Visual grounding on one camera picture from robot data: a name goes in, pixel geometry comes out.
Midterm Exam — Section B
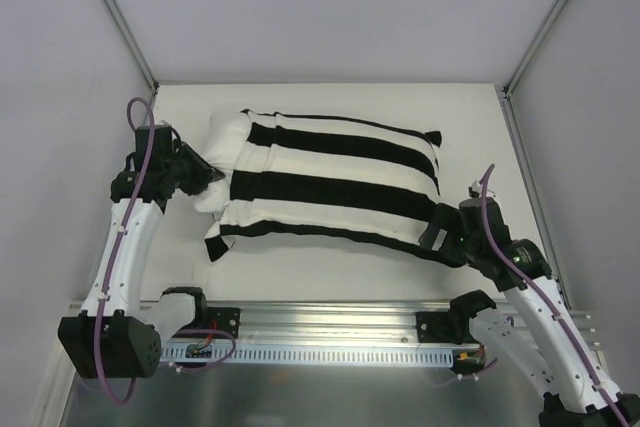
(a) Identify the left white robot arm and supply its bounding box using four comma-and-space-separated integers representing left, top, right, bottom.
58, 124, 224, 380

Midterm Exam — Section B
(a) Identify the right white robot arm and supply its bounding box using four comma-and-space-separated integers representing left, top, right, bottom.
416, 196, 639, 426

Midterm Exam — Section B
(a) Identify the aluminium frame post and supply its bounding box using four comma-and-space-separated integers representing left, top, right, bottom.
502, 0, 601, 96
99, 0, 159, 96

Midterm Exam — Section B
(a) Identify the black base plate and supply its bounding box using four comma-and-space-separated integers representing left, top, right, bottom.
415, 311, 455, 344
203, 306, 241, 339

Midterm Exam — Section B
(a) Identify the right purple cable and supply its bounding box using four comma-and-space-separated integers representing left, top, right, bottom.
477, 164, 640, 427

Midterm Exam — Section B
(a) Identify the aluminium mounting rail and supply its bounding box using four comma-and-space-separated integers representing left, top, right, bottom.
69, 299, 601, 348

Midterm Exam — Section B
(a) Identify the white slotted cable duct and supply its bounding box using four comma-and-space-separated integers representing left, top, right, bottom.
160, 341, 454, 368

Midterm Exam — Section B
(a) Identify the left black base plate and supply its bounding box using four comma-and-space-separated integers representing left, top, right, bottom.
203, 306, 241, 339

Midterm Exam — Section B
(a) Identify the left aluminium frame post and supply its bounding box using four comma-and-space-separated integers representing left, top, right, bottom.
99, 0, 159, 96

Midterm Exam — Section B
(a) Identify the white pillow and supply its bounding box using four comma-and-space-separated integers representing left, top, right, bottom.
194, 112, 252, 213

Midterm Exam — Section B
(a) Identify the right aluminium frame post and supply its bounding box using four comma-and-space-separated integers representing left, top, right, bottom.
502, 0, 601, 96

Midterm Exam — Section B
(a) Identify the black white striped pillowcase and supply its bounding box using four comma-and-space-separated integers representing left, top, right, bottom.
204, 109, 464, 268

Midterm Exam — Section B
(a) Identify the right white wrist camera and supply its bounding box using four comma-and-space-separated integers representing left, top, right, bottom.
468, 180, 498, 200

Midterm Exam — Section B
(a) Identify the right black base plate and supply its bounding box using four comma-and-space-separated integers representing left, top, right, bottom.
415, 311, 455, 344

